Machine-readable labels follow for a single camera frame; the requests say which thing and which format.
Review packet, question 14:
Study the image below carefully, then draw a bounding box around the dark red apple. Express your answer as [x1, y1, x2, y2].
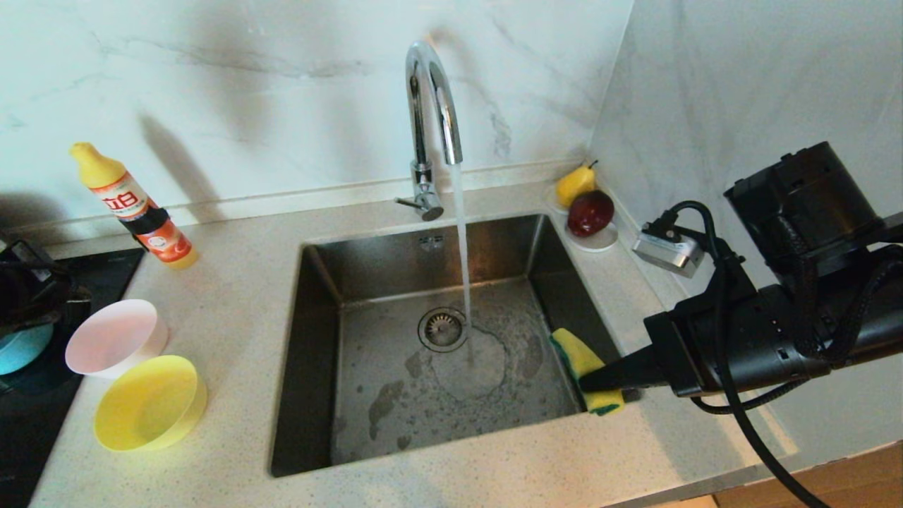
[566, 190, 614, 238]

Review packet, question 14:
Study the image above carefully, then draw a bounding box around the running tap water stream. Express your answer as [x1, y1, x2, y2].
[450, 164, 472, 329]

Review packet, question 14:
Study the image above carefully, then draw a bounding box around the orange dish soap bottle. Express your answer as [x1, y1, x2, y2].
[68, 142, 200, 271]

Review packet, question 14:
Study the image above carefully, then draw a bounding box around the stainless steel sink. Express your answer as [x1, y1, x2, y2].
[269, 214, 644, 479]

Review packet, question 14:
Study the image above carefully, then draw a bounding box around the left wrist camera unit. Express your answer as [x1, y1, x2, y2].
[4, 238, 56, 283]

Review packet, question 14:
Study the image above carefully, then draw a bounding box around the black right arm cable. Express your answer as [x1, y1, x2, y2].
[653, 200, 833, 508]

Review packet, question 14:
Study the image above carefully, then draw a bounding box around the yellow pear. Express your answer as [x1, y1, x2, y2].
[555, 160, 598, 209]

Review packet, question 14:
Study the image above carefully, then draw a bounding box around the small white saucer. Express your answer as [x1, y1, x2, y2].
[564, 222, 619, 253]

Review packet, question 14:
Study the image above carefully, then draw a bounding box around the chrome gooseneck faucet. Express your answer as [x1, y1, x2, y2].
[396, 39, 463, 222]

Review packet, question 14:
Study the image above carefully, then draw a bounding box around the yellow plastic bowl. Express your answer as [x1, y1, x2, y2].
[94, 355, 208, 453]

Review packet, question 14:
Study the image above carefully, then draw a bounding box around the yellow green sponge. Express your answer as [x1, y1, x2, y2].
[550, 327, 627, 416]

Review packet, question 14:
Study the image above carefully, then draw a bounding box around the pink plastic bowl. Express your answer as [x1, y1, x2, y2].
[65, 299, 169, 380]

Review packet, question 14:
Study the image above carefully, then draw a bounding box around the black glass cooktop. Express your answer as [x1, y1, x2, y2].
[0, 248, 144, 508]

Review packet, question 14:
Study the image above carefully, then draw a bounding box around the round metal sink drain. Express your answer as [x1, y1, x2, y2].
[418, 308, 470, 353]

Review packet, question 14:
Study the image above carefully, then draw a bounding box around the blue plastic bowl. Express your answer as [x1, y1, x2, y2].
[0, 323, 56, 376]

